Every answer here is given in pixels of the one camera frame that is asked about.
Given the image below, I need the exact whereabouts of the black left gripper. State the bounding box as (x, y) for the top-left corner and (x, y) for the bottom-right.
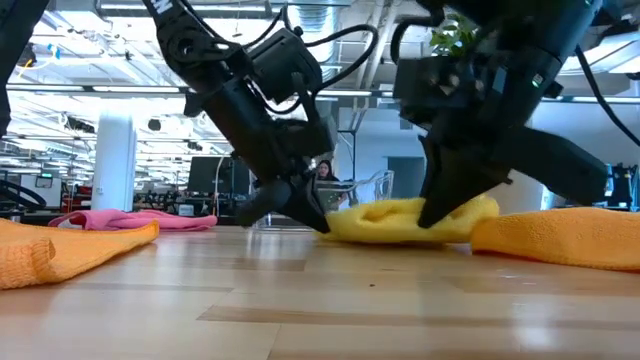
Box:
(184, 74), (337, 235)

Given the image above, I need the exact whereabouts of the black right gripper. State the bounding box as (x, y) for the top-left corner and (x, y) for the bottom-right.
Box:
(417, 49), (610, 230)

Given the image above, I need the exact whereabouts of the orange microfiber towel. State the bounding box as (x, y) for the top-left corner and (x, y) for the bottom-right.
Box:
(0, 218), (160, 291)
(470, 207), (640, 273)

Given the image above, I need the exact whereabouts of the yellow microfiber towel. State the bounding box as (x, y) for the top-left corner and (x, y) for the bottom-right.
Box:
(317, 193), (501, 245)

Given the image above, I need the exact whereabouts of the pink microfiber towel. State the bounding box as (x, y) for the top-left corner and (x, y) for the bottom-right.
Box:
(48, 208), (219, 232)

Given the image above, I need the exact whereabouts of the person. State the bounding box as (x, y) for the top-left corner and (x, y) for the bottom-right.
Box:
(314, 159), (351, 211)

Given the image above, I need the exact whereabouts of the black computer monitor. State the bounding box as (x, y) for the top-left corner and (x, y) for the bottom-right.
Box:
(187, 156), (251, 197)

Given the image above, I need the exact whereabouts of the green plant in white pot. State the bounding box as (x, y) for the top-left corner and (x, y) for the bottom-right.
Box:
(428, 13), (481, 59)

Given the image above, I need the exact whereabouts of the white column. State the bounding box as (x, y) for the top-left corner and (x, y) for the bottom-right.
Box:
(91, 112), (138, 212)

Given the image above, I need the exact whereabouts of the black curved bar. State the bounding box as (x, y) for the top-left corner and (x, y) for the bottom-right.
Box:
(0, 178), (48, 210)

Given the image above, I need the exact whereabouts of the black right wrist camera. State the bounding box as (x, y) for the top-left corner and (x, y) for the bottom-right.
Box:
(393, 55), (481, 126)

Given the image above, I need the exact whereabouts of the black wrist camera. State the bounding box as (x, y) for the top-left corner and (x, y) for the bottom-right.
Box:
(248, 27), (324, 106)
(393, 55), (481, 126)

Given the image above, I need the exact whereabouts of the black right camera cable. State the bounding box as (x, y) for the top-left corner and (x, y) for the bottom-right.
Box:
(574, 44), (640, 147)

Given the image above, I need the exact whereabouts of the black camera cable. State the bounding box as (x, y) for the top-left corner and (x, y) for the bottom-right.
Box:
(574, 44), (640, 147)
(299, 23), (380, 101)

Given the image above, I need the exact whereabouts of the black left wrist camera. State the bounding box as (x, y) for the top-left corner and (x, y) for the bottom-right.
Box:
(248, 27), (324, 106)

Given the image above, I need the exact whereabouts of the silver ceiling duct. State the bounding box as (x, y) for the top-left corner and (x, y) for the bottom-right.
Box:
(299, 4), (346, 84)

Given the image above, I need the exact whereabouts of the black left camera cable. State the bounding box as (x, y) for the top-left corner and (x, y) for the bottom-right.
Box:
(299, 23), (380, 101)

